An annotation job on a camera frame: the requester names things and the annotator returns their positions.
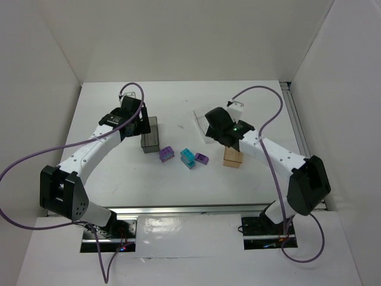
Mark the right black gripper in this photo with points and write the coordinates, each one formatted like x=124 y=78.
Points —
x=215 y=129

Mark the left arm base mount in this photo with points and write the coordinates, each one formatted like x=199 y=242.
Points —
x=123 y=239

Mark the teal arch lego brick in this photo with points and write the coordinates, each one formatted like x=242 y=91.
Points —
x=188 y=158

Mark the amber plastic container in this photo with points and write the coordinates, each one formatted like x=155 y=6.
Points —
x=232 y=158

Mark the smoky grey plastic container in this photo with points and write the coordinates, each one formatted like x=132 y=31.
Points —
x=150 y=142

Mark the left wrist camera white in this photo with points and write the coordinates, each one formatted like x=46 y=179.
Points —
x=127 y=94

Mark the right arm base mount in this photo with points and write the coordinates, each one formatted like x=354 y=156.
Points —
x=257 y=237

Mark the aluminium side rail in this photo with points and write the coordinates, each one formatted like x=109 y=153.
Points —
x=297 y=125

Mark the aluminium front rail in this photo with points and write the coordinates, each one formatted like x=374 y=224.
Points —
x=200 y=209

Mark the clear plastic container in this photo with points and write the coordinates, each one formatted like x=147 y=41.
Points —
x=202 y=123

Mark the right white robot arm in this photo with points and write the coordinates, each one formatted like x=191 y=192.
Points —
x=281 y=162

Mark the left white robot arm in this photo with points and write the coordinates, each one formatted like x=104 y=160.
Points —
x=62 y=188

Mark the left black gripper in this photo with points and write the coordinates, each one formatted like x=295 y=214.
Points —
x=144 y=121

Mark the purple arch lego brick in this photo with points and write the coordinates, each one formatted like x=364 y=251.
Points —
x=166 y=153

